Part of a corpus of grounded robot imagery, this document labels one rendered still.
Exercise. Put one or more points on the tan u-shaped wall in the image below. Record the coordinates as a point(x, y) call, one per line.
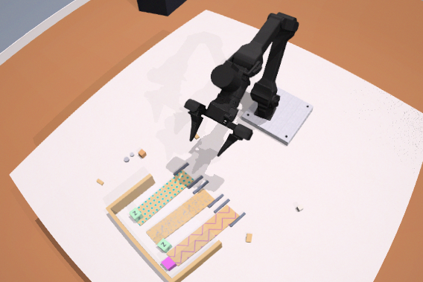
point(165, 232)

